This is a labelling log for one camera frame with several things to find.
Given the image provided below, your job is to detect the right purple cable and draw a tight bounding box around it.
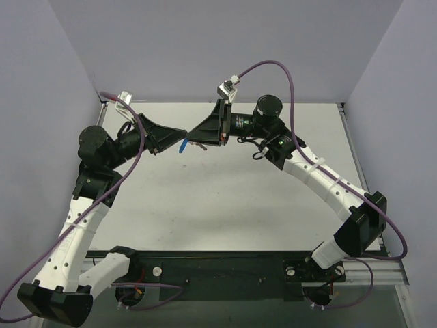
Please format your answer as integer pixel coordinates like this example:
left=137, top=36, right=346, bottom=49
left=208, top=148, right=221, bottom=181
left=238, top=60, right=409, bottom=311

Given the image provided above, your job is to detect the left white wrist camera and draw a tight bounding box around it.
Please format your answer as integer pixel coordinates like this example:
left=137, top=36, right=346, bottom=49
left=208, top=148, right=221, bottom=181
left=115, top=90, right=135, bottom=122

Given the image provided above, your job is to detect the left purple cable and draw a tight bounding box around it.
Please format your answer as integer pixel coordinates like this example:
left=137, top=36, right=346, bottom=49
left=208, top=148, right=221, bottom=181
left=0, top=91, right=185, bottom=324

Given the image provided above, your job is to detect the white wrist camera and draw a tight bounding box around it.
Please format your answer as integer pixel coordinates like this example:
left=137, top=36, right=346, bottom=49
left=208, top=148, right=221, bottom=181
left=217, top=75, right=240, bottom=104
left=115, top=90, right=135, bottom=122

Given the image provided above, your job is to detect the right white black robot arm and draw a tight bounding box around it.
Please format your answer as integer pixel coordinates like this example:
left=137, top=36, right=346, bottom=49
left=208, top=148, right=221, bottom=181
left=187, top=95, right=386, bottom=279

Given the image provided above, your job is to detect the purple cable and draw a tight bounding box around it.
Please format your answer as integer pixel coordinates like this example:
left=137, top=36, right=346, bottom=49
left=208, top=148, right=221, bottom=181
left=238, top=60, right=409, bottom=311
left=0, top=91, right=185, bottom=324

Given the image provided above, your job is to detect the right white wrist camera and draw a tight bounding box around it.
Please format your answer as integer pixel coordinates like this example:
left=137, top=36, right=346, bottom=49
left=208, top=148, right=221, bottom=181
left=217, top=75, right=240, bottom=104

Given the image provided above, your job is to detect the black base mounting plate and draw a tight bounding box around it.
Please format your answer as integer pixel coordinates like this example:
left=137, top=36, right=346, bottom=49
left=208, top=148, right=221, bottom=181
left=116, top=251, right=346, bottom=301

